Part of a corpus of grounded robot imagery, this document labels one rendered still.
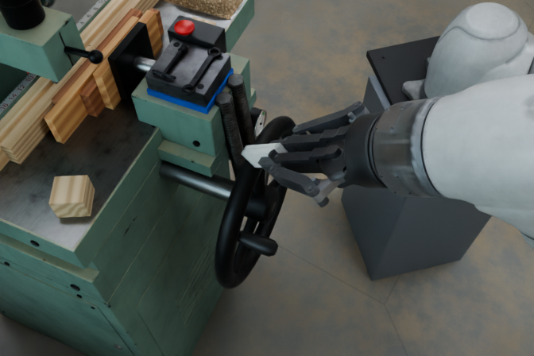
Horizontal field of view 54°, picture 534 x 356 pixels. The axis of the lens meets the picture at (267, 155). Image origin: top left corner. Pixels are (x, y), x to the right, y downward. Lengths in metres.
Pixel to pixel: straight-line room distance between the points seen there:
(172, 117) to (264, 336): 0.95
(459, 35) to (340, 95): 1.06
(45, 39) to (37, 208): 0.23
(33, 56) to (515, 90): 0.60
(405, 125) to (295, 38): 1.87
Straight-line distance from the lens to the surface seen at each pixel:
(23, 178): 0.85
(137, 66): 0.86
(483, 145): 0.41
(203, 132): 0.79
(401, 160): 0.46
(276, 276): 1.67
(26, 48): 0.78
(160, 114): 0.81
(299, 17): 2.41
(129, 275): 0.95
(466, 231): 1.59
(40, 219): 0.80
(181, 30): 0.80
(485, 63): 1.09
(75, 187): 0.76
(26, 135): 0.85
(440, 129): 0.44
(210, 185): 0.86
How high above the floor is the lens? 1.54
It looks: 55 degrees down
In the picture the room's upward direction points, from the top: straight up
